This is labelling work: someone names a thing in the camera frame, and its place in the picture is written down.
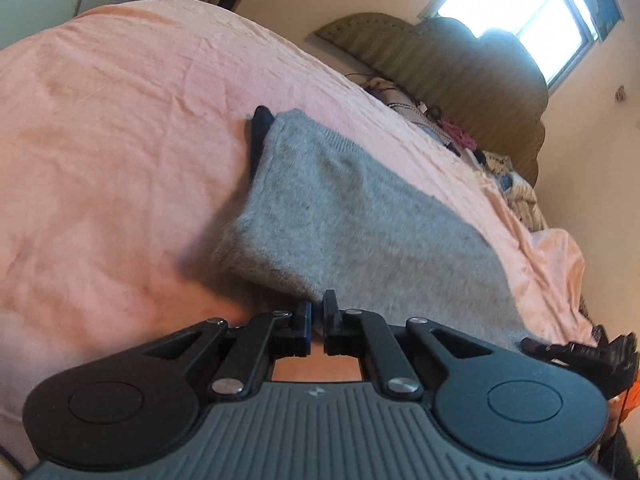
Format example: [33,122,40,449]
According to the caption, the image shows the grey sweater with navy sleeves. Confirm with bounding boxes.
[212,105,532,352]

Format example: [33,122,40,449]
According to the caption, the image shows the magenta cloth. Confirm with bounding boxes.
[439,119,483,153]

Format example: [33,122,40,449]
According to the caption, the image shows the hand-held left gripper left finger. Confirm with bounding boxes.
[141,300,314,397]

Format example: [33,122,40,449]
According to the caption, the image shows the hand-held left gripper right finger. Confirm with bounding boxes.
[322,289,497,399]

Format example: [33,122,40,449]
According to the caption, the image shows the window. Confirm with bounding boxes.
[419,0,601,86]

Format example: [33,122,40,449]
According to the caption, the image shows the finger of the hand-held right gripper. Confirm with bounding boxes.
[520,337,608,367]

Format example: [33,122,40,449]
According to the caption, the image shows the pink bed sheet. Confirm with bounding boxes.
[0,0,598,461]

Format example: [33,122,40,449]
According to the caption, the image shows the patterned pillow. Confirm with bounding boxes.
[362,76,441,126]

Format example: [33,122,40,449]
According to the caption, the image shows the olive padded headboard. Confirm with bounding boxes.
[314,11,550,188]

